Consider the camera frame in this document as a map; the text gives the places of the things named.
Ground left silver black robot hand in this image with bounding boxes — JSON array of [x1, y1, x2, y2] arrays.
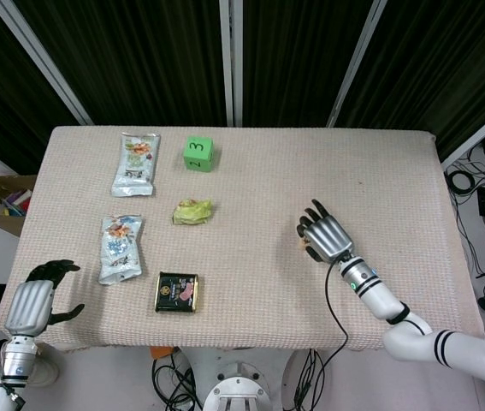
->
[[4, 259, 86, 337]]

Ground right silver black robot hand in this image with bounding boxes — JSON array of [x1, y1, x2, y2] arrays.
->
[[296, 199, 355, 264]]

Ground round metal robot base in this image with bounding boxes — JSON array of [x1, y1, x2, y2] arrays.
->
[[202, 362, 271, 411]]

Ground white round stand foot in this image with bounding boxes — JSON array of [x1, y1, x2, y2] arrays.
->
[[34, 358, 60, 386]]

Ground beige waffle tablecloth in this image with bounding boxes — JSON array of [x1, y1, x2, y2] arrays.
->
[[0, 125, 485, 353]]

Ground silver snack bag blue print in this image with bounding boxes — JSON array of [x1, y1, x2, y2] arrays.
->
[[98, 213, 145, 287]]

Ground purple booklet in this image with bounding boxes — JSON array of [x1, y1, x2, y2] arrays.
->
[[3, 190, 33, 215]]

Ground crumpled yellow-green wrapper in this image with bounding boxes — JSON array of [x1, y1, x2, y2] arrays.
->
[[171, 198, 214, 227]]

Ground black square packet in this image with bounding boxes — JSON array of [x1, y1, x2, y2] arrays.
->
[[154, 271, 201, 313]]

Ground green numbered foam cube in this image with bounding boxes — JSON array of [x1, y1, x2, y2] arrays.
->
[[181, 135, 216, 173]]

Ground silver snack bag green print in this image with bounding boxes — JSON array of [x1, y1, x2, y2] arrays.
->
[[109, 131, 161, 198]]

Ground black right hand cable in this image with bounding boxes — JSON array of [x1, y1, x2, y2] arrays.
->
[[295, 254, 434, 411]]

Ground coiled black cable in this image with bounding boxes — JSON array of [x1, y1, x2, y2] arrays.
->
[[446, 169, 477, 194]]

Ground black floor cables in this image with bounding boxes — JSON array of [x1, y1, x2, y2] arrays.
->
[[445, 145, 485, 329]]

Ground black cable bundle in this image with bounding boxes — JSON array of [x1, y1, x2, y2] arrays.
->
[[151, 348, 204, 411], [292, 348, 325, 411]]

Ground grey partition post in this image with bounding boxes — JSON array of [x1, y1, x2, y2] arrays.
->
[[440, 97, 485, 166], [219, 0, 244, 128], [0, 0, 94, 126], [326, 0, 393, 128]]

